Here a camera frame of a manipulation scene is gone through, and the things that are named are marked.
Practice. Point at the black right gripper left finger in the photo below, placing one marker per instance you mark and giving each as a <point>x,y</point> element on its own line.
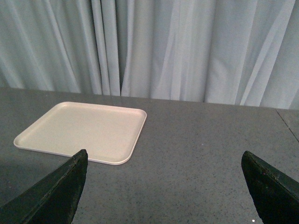
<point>52,200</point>

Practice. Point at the pale grey curtain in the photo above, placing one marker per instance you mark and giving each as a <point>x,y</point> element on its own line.
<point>238,52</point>

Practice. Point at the beige rectangular plastic tray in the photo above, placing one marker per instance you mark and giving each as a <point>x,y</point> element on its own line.
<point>108,133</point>

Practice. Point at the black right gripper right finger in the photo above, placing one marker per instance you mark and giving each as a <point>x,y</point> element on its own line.
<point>275,195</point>

